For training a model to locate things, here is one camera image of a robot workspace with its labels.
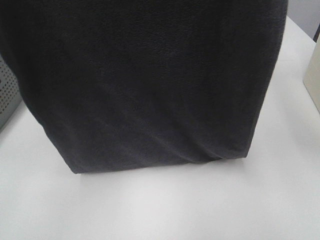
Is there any dark navy towel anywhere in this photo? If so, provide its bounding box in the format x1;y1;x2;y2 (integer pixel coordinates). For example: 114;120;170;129
0;0;288;174

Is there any grey perforated laundry basket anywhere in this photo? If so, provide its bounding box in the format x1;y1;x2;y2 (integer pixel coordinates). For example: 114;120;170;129
0;56;22;132

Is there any beige box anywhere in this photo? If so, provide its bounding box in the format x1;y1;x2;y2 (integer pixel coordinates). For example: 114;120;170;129
303;38;320;112

